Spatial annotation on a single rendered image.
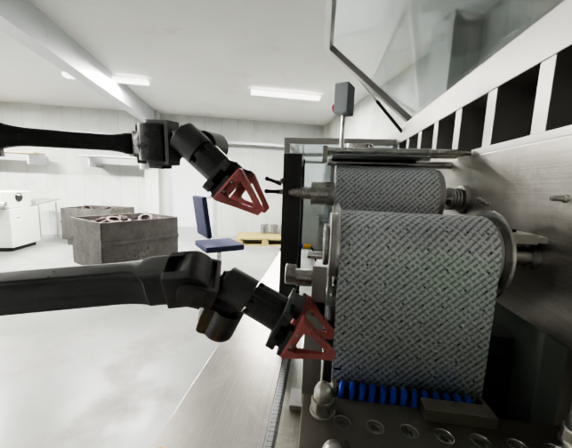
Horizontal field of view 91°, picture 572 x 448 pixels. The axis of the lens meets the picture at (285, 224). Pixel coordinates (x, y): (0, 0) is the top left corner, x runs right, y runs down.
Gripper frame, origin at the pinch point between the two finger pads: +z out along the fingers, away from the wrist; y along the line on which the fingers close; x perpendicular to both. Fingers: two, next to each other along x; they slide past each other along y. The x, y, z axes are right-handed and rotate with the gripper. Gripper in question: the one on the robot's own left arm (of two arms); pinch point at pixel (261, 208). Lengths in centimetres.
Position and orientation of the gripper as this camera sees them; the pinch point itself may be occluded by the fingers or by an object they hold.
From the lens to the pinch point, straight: 50.7
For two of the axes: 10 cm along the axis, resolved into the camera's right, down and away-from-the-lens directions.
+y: -1.3, 1.1, -9.9
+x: 6.7, -7.3, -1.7
